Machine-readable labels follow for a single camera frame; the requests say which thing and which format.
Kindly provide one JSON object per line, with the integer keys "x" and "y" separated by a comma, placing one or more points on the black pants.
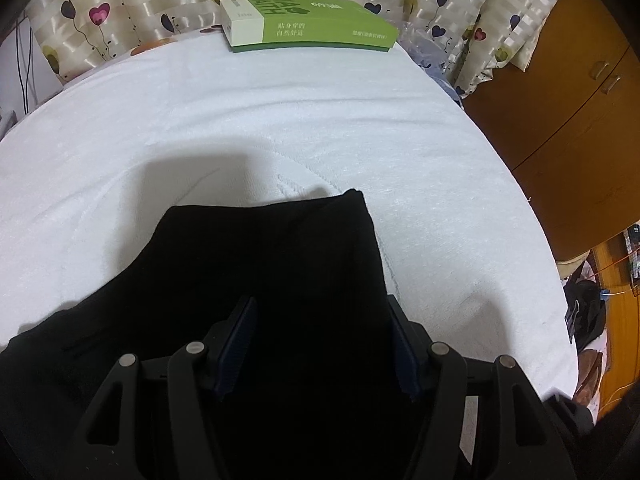
{"x": 314, "y": 384}

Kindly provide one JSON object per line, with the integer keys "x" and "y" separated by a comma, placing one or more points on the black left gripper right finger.
{"x": 468, "y": 418}

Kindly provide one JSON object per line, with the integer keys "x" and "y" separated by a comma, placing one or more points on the white towel table cover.
{"x": 86, "y": 177}

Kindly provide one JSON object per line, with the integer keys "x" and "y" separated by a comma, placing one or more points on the green and white box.
{"x": 268, "y": 24}

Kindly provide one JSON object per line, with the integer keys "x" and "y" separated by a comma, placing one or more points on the black clothes pile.
{"x": 585, "y": 316}

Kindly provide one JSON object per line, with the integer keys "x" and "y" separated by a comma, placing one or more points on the orange wooden wardrobe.
{"x": 568, "y": 129}

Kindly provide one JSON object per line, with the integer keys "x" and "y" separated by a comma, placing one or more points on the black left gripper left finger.
{"x": 154, "y": 419}

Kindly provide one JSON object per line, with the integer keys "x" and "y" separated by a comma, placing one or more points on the blue cloth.
{"x": 440, "y": 72}

